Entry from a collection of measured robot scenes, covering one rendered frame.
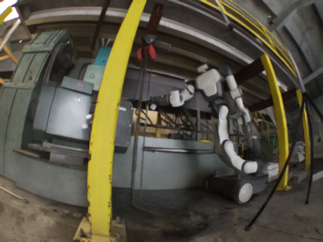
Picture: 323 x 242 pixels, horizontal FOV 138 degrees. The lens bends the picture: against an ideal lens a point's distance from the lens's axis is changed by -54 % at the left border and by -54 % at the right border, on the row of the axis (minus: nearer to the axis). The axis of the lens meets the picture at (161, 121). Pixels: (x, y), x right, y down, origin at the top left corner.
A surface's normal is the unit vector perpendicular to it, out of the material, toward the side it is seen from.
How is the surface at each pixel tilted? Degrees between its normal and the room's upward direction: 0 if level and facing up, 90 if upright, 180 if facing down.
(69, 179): 90
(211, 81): 104
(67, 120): 90
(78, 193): 90
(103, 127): 90
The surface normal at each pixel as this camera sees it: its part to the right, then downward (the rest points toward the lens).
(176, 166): 0.30, -0.22
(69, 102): 0.60, -0.16
